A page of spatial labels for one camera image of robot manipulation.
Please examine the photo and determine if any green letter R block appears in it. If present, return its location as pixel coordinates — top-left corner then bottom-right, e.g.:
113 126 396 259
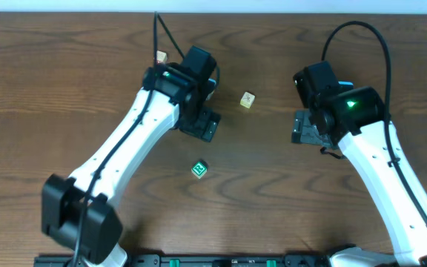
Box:
191 160 208 179

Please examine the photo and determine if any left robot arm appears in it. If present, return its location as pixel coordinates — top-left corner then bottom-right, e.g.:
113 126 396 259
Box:
34 62 219 266

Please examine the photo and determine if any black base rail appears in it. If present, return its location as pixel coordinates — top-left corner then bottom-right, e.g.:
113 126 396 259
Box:
33 252 333 267

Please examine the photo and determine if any wooden block yellow side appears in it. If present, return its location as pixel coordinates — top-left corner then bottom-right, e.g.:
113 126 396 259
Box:
240 92 256 108

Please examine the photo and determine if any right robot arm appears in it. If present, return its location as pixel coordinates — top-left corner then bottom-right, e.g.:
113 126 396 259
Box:
297 85 427 266

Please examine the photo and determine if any wooden block red bottom edge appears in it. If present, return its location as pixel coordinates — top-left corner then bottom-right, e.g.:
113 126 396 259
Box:
156 50 168 64

